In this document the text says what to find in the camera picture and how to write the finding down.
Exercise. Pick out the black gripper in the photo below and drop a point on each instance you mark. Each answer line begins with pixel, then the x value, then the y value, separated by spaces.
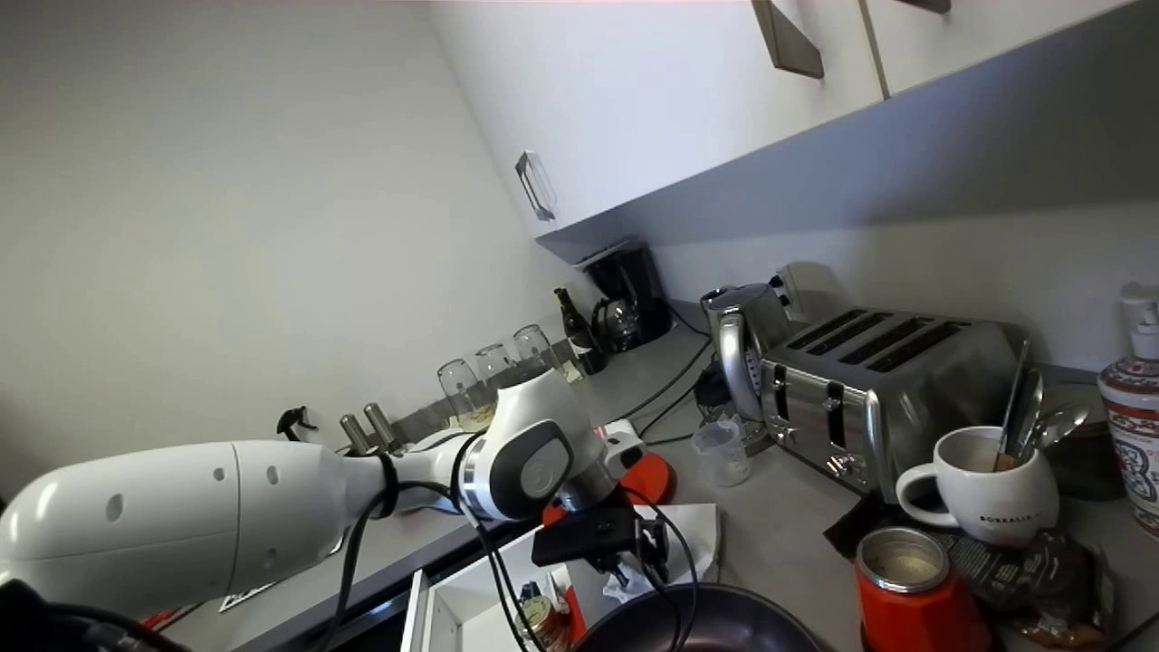
pixel 599 528

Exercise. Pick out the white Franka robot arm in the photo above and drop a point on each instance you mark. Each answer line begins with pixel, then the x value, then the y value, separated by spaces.
pixel 242 508

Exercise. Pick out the small clear glass cup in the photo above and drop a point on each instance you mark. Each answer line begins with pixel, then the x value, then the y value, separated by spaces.
pixel 721 454

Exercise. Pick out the white open drawer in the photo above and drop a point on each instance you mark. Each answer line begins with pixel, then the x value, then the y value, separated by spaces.
pixel 464 609

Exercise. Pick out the dark frying pan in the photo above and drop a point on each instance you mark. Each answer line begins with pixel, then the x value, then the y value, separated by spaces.
pixel 727 621

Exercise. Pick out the clear drinking glass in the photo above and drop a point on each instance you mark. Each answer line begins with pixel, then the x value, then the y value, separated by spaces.
pixel 457 385
pixel 493 368
pixel 535 349

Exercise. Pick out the dark glass bottle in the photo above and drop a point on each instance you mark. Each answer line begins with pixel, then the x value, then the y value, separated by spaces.
pixel 572 329

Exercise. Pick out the stainless steel kettle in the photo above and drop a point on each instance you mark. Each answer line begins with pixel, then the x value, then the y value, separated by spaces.
pixel 747 349

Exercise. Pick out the black coffee machine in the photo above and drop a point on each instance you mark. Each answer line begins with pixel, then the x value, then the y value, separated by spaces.
pixel 627 293

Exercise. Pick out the steel shaker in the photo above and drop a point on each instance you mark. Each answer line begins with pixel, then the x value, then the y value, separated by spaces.
pixel 353 433
pixel 383 422

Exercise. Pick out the black coaster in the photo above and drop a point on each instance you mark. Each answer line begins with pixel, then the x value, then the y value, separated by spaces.
pixel 854 525

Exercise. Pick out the red metal can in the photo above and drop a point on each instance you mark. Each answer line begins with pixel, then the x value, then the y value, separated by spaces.
pixel 909 591

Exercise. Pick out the spray bottle with black head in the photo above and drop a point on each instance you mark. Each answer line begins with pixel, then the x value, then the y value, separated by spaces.
pixel 296 422

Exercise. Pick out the chrome four-slot toaster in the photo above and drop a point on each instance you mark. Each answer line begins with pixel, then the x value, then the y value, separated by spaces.
pixel 892 385

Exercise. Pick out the white ceramic mug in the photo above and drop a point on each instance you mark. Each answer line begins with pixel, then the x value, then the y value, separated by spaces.
pixel 982 493

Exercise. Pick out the white upper cabinet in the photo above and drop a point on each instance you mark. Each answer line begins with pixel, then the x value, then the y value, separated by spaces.
pixel 675 95

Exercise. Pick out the steel spoon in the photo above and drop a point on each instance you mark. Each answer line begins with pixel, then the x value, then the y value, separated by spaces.
pixel 1034 417
pixel 1063 426

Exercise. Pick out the dark glossy package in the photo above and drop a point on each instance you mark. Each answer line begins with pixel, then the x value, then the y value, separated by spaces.
pixel 1053 591

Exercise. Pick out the patterned ceramic soap dispenser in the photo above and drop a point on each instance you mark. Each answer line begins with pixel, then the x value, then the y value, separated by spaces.
pixel 1133 422

